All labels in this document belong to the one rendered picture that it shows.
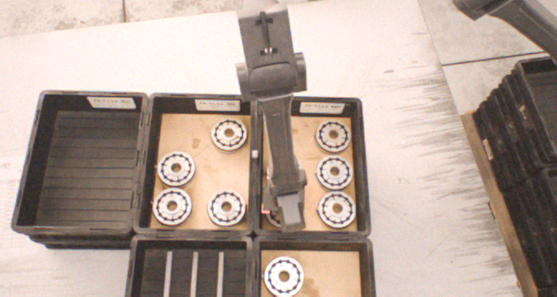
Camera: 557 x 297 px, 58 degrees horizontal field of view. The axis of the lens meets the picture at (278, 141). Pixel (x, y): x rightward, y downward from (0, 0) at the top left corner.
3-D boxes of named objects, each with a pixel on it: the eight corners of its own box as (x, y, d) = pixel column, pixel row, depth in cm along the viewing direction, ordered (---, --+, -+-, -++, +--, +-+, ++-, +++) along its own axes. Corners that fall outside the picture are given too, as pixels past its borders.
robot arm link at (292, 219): (304, 166, 111) (266, 172, 111) (315, 216, 107) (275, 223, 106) (303, 182, 122) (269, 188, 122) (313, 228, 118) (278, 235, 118)
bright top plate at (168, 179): (160, 151, 141) (159, 150, 140) (196, 152, 141) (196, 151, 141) (156, 185, 137) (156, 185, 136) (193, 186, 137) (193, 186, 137)
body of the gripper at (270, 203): (302, 215, 127) (305, 207, 120) (262, 211, 127) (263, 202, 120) (304, 190, 129) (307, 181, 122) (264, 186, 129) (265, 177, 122)
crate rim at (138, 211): (150, 95, 142) (148, 91, 140) (256, 98, 143) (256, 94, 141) (133, 236, 126) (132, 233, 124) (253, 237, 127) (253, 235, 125)
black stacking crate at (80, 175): (55, 109, 150) (41, 90, 139) (156, 111, 151) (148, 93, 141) (29, 241, 134) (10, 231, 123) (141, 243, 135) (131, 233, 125)
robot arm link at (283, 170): (300, 41, 79) (233, 54, 79) (307, 69, 76) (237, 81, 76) (306, 170, 116) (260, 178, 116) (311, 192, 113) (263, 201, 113)
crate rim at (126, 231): (43, 93, 141) (40, 89, 139) (150, 95, 142) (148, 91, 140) (12, 234, 125) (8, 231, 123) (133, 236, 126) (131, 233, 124)
